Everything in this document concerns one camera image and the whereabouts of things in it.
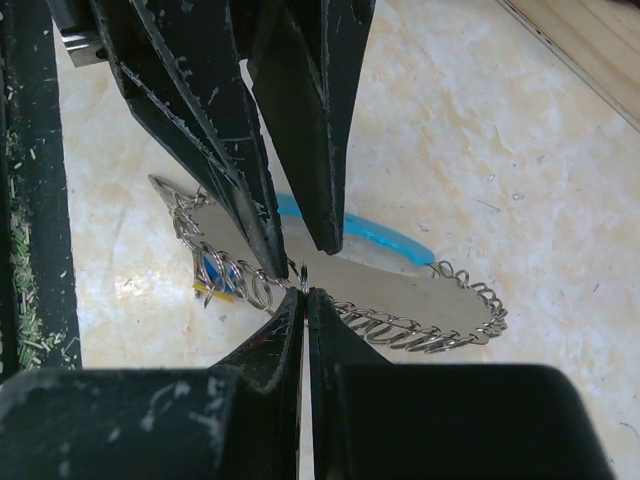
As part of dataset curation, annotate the large keyring with blue handle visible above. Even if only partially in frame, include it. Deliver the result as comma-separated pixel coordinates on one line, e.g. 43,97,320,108
149,176,507,353

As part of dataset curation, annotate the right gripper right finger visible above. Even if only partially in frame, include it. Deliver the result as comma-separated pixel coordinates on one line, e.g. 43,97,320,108
307,288,415,479

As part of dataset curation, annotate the bunch of tagged keys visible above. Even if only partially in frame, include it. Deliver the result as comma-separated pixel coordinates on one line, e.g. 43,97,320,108
193,242,247,308

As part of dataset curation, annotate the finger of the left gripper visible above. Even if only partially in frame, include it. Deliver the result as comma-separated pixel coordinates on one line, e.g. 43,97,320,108
249,1,375,255
91,1,288,278

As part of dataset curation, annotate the wooden clothes rack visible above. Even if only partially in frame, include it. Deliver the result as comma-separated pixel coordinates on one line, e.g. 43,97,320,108
500,0,639,129

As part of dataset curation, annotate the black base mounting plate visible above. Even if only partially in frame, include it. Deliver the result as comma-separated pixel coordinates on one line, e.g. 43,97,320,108
1,1,82,379

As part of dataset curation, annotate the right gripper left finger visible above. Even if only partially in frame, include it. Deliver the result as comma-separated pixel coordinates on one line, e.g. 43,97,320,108
209,288,303,479

